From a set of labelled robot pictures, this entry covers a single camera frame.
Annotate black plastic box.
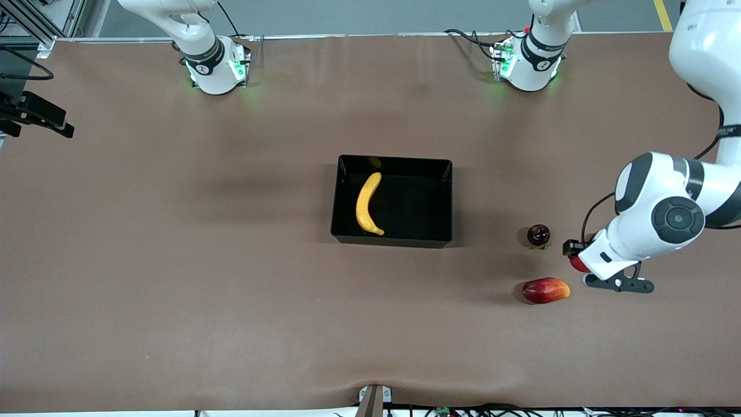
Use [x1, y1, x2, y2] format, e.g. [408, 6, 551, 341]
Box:
[331, 154, 453, 249]

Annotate yellow banana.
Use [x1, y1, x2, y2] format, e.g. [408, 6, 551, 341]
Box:
[355, 172, 386, 236]

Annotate dark maroon round fruit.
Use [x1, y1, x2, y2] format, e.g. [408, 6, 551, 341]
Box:
[526, 224, 552, 251]

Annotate red yellow mango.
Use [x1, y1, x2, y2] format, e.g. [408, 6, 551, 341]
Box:
[522, 277, 571, 305]

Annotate brown table mat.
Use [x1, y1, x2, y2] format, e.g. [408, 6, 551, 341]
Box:
[0, 32, 741, 413]

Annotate aluminium frame struts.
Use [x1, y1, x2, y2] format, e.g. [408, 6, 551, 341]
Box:
[0, 0, 89, 58]

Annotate black right arm base cable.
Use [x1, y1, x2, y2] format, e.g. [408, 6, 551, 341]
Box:
[217, 0, 241, 36]

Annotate black arm base cable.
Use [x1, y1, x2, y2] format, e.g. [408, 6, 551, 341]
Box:
[217, 0, 241, 36]
[445, 28, 500, 61]

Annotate black left arm base cable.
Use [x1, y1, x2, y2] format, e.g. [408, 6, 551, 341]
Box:
[445, 28, 500, 61]

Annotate brown post with metal bracket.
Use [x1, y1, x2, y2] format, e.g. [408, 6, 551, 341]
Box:
[355, 384, 393, 417]

